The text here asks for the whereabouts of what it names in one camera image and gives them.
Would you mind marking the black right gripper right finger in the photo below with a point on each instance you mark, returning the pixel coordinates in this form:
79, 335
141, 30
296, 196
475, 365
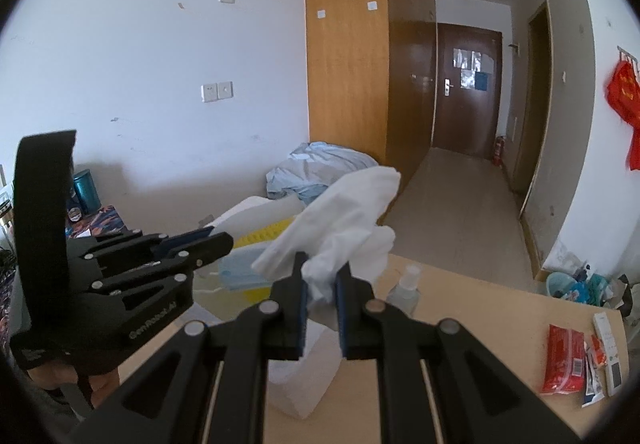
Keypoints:
438, 383

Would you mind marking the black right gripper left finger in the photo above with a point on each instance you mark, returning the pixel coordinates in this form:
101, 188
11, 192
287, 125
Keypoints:
206, 384

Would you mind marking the white cloth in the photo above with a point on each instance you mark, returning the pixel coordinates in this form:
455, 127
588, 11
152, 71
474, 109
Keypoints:
340, 227

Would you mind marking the white foam box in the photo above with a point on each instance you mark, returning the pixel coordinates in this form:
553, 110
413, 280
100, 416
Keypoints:
307, 356

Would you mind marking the clear spray bottle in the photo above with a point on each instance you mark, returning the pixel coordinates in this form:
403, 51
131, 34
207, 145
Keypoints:
405, 295

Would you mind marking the teal metal can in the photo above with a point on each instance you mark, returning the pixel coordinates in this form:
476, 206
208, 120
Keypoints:
86, 192

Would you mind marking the red tissue pack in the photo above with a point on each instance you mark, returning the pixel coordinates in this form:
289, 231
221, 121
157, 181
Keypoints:
565, 364

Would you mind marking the red white tube pack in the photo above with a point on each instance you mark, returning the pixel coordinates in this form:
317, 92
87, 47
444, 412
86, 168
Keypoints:
595, 359

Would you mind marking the white remote control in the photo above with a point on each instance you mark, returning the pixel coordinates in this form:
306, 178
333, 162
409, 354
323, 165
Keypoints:
613, 370

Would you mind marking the light blue bedding pile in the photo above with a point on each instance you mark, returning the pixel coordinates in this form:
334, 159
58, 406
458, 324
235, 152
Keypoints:
313, 167

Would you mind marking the red fire extinguisher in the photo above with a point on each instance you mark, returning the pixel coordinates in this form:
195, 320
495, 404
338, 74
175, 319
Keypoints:
497, 155

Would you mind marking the brown entrance door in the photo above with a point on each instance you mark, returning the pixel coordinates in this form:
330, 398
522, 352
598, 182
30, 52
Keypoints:
468, 89

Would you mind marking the red hanging bags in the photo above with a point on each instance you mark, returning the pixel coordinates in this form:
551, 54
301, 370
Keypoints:
622, 94

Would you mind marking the orange wooden wardrobe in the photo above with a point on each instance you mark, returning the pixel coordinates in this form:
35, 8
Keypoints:
370, 74

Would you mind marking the white wall socket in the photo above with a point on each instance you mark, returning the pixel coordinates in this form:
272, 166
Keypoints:
216, 92

